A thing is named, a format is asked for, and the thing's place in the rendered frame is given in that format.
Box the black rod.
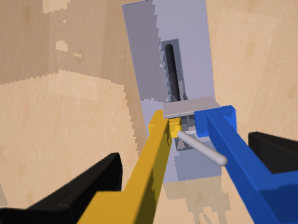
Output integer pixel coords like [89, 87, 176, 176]
[165, 44, 181, 101]

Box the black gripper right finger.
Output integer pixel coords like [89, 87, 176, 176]
[248, 132, 298, 174]

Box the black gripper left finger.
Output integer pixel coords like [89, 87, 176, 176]
[0, 152, 123, 224]

